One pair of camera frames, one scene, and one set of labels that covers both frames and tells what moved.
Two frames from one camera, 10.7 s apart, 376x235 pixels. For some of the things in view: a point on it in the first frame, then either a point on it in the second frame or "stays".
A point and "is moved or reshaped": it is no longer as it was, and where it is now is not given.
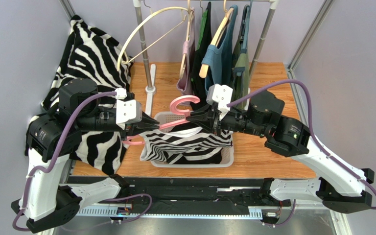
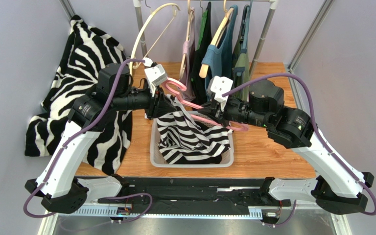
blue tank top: (219, 58) stays
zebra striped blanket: (89, 54) stays
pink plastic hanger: (128, 140) to (238, 128)
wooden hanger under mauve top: (184, 58) stays
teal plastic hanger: (244, 47) stays
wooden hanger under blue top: (228, 12) stays
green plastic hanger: (203, 24) stays
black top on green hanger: (198, 83) stays
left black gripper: (145, 125) to (160, 105)
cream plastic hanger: (188, 9) is moved or reshaped
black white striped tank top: (177, 145) is moved or reshaped
